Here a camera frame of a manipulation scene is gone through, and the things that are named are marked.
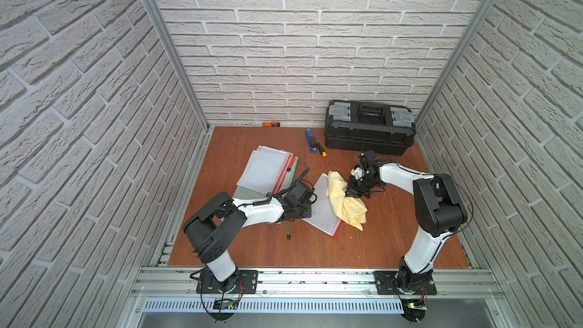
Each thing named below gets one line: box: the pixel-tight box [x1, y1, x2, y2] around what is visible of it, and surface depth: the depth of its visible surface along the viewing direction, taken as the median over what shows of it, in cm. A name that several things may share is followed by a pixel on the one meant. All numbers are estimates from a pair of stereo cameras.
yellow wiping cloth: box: [326, 170, 369, 232], surface depth 90 cm
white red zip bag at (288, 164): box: [271, 148, 296, 195], surface depth 105 cm
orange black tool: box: [261, 121, 281, 128], surface depth 124 cm
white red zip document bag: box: [236, 145, 295, 196], surface depth 105 cm
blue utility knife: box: [305, 127, 318, 155], surface depth 113 cm
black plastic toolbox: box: [324, 99, 416, 155], surface depth 102 cm
